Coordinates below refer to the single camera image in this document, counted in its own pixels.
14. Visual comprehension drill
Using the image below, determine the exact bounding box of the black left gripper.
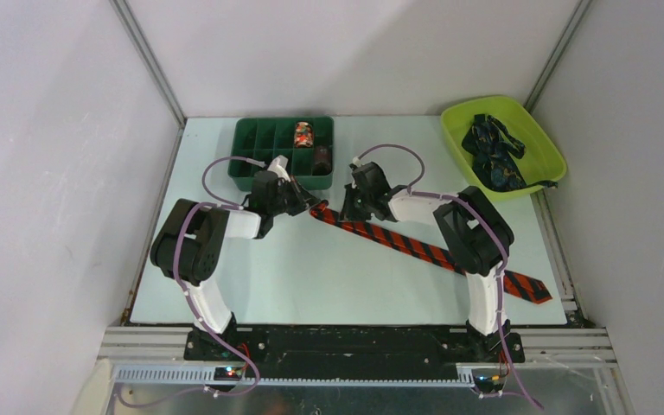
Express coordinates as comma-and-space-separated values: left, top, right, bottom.
268, 175, 321, 216

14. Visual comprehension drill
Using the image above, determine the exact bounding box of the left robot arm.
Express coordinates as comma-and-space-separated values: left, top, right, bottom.
150, 171, 322, 360

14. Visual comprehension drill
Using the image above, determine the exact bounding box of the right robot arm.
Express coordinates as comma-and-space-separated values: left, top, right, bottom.
340, 162, 514, 363

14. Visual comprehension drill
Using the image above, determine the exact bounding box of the brown patterned rolled tie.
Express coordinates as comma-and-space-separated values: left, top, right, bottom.
312, 145, 333, 176

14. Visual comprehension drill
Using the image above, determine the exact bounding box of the green compartment organizer tray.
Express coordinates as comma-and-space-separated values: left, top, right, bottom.
231, 116, 335, 190

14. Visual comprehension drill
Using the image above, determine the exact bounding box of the navy floral gold tie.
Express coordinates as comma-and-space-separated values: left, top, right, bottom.
462, 113, 558, 192

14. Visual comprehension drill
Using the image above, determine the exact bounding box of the lime green plastic bin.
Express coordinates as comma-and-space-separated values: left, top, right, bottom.
440, 95, 567, 201

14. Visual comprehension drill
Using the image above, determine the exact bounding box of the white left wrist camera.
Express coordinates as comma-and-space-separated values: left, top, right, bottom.
266, 156, 291, 182

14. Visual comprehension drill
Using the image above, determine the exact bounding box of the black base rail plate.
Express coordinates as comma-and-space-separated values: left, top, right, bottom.
185, 323, 522, 380

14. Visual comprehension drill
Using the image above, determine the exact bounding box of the left corner aluminium post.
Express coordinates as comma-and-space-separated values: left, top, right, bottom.
109, 0, 188, 128

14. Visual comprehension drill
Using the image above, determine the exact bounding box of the corner aluminium post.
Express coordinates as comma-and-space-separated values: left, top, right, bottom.
523, 0, 593, 112
109, 0, 188, 128

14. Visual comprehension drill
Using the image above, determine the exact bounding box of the right corner aluminium post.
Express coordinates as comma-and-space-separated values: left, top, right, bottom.
523, 0, 593, 112

